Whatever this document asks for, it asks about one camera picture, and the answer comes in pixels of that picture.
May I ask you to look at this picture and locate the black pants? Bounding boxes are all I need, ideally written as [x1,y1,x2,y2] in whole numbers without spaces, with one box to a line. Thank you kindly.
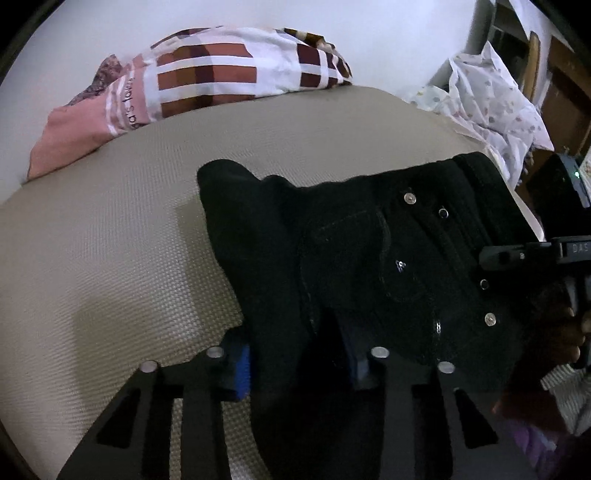
[197,153,548,479]

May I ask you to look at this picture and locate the person's right hand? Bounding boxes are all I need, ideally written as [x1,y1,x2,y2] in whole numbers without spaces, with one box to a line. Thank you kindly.
[561,307,590,364]

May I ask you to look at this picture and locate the white floral crumpled sheet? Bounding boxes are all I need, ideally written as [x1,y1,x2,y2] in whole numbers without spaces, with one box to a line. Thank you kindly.
[401,43,554,188]

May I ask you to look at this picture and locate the beige woven mattress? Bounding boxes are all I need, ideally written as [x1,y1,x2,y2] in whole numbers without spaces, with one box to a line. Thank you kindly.
[1,87,481,479]

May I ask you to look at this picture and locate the dark wooden bed frame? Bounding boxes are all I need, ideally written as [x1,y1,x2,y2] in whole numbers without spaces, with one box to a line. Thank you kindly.
[489,0,591,195]

